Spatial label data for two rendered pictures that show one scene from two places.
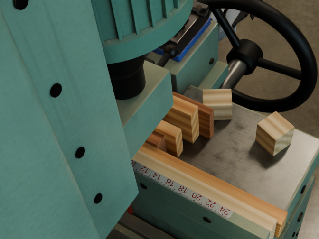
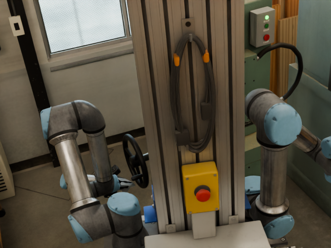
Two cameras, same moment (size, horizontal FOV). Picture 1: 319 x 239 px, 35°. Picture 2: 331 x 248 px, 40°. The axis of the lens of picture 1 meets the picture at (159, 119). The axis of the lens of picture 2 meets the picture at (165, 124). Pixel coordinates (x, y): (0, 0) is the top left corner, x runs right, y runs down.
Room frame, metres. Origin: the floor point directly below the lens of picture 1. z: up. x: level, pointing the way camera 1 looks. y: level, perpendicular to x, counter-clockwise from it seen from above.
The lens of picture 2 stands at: (2.24, 0.85, 2.18)
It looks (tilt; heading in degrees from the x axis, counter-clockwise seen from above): 32 degrees down; 208
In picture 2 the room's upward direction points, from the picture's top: 6 degrees counter-clockwise
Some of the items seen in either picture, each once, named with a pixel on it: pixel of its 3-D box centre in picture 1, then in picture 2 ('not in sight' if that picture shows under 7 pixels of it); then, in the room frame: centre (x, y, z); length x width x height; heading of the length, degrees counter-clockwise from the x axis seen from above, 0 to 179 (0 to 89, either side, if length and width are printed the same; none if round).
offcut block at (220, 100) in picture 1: (217, 104); not in sight; (0.48, -0.09, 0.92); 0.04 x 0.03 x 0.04; 81
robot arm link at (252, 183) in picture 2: not in sight; (253, 195); (0.93, 0.50, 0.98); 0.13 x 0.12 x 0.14; 45
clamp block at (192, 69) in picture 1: (164, 52); not in sight; (0.61, -0.02, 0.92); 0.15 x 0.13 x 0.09; 50
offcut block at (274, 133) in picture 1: (274, 133); not in sight; (0.41, -0.16, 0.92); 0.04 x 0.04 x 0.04; 29
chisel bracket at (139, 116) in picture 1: (119, 117); not in sight; (0.40, 0.05, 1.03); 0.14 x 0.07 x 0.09; 140
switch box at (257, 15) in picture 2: not in sight; (262, 26); (0.25, 0.35, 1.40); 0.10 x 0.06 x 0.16; 140
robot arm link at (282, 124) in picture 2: not in sight; (273, 171); (1.02, 0.59, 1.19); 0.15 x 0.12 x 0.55; 45
